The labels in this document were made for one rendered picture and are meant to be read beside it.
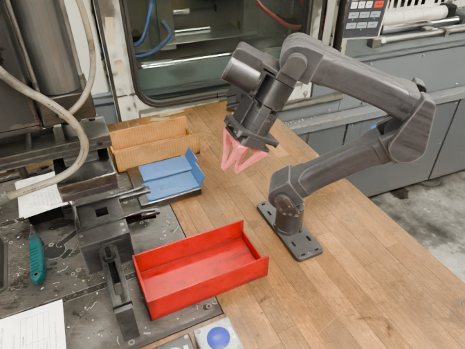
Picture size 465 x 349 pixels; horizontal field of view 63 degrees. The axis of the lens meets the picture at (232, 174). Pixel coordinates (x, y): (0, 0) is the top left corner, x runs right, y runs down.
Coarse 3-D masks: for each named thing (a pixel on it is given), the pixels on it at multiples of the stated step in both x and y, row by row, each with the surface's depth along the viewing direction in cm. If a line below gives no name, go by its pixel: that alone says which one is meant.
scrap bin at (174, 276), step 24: (192, 240) 81; (216, 240) 84; (240, 240) 87; (144, 264) 78; (168, 264) 81; (192, 264) 81; (216, 264) 81; (240, 264) 81; (264, 264) 77; (144, 288) 70; (168, 288) 76; (192, 288) 71; (216, 288) 74; (168, 312) 72
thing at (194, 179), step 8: (192, 168) 104; (176, 176) 103; (184, 176) 103; (192, 176) 103; (200, 176) 100; (144, 184) 100; (152, 184) 100; (160, 184) 100; (168, 184) 100; (176, 184) 100; (184, 184) 100; (192, 184) 100; (200, 184) 99; (152, 192) 97; (160, 192) 97; (168, 192) 97; (176, 192) 97
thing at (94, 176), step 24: (96, 120) 75; (0, 144) 70; (24, 144) 70; (48, 144) 70; (72, 144) 68; (96, 144) 70; (0, 168) 65; (96, 168) 69; (72, 192) 66; (96, 192) 68
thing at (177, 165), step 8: (192, 152) 107; (168, 160) 108; (176, 160) 108; (184, 160) 108; (192, 160) 106; (144, 168) 105; (152, 168) 105; (168, 168) 105; (176, 168) 105; (184, 168) 105; (144, 176) 103; (152, 176) 103; (160, 176) 103
